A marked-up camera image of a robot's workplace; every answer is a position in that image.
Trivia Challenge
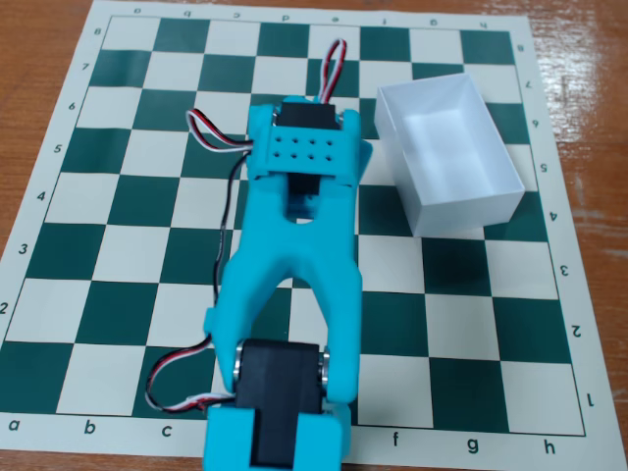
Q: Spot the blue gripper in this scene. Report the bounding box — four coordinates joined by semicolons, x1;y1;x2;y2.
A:
356;138;375;185

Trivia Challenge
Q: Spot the white open cardboard box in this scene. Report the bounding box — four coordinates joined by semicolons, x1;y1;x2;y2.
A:
374;72;525;239

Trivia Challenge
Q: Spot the green white chessboard mat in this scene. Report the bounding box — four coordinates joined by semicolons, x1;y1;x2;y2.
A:
0;0;590;465

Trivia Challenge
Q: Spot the looped red white servo cable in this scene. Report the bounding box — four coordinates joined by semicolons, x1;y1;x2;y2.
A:
316;38;348;105

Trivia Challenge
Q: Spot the red white black servo cable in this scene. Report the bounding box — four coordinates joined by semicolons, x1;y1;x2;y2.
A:
185;109;256;154
145;332;236;414

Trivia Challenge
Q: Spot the thin black cable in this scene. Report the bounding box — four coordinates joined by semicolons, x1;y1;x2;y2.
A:
213;150;252;304

